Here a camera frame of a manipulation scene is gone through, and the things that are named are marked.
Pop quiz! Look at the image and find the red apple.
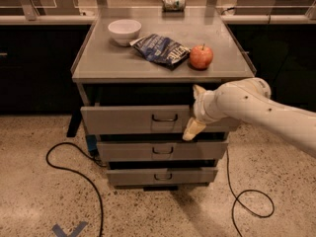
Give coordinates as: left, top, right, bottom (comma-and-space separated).
190, 44, 213, 70

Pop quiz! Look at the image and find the black cable on left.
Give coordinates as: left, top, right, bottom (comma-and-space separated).
45, 142, 107, 237

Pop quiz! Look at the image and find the black cable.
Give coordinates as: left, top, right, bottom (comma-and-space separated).
45, 142, 107, 237
225, 148, 276, 237

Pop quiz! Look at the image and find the black cable on right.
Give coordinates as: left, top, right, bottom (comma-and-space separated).
225, 148, 276, 237

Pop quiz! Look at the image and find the grey middle drawer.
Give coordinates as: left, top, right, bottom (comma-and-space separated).
97, 141, 228, 162

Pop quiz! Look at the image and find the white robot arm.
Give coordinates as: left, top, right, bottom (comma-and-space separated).
183, 77, 316, 158

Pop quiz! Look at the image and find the grey drawer cabinet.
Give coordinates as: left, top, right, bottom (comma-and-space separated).
73, 7, 254, 187

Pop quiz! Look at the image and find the white ceramic bowl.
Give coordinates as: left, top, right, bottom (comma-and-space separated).
108, 19, 142, 46

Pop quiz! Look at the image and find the grey drawer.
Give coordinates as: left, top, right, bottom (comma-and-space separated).
107, 167, 217, 187
97, 141, 228, 162
80, 104, 242, 136

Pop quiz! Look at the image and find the blue chip bag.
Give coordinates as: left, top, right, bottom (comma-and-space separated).
130, 34, 190, 70

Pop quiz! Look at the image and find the white green snack bag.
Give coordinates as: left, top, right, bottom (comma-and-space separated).
162, 0, 186, 11

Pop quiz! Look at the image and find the blue power adapter box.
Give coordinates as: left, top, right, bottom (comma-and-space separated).
86, 135, 98, 157

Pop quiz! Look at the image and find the grey top drawer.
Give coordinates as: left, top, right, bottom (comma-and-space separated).
80, 104, 242, 136

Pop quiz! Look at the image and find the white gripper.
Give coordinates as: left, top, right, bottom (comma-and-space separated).
183, 84, 226, 141

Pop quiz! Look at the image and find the grey bottom drawer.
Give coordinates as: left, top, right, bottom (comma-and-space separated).
107, 167, 217, 187

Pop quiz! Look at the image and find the long dark counter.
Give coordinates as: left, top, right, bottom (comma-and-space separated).
0, 15, 316, 117

